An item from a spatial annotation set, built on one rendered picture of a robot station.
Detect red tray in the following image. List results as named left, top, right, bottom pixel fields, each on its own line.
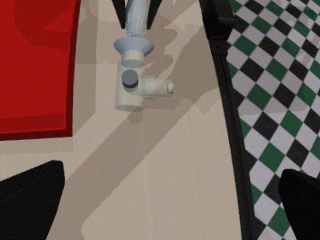
left=0, top=0, right=81, bottom=141

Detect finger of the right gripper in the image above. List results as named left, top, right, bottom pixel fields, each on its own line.
left=147, top=0, right=162, bottom=30
left=112, top=0, right=126, bottom=29

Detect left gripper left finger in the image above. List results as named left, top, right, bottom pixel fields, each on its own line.
left=0, top=160, right=65, bottom=240

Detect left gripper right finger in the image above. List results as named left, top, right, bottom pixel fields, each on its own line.
left=278, top=169, right=320, bottom=240

